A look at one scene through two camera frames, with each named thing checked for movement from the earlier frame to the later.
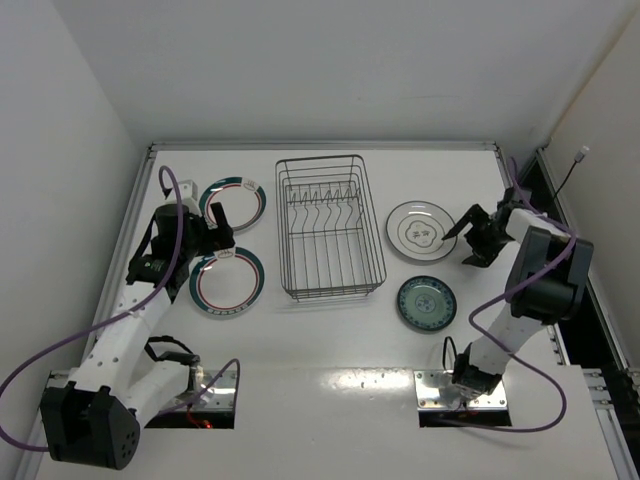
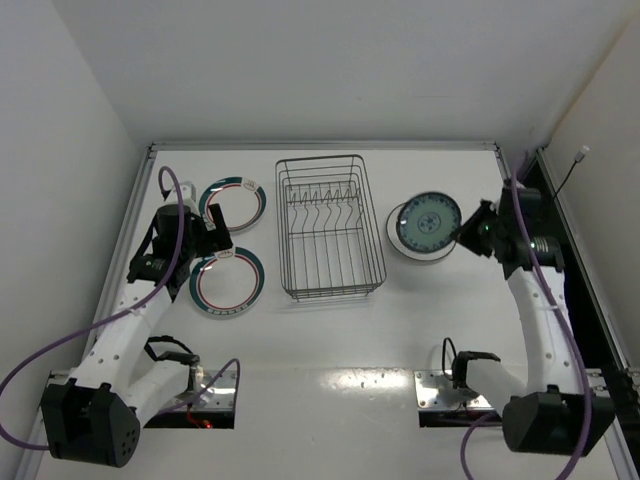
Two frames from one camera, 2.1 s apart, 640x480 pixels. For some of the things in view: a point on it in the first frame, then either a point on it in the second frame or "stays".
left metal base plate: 224,392 stays
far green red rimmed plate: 243,201 stays
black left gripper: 215,236 stays
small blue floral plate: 426,303 to 428,221
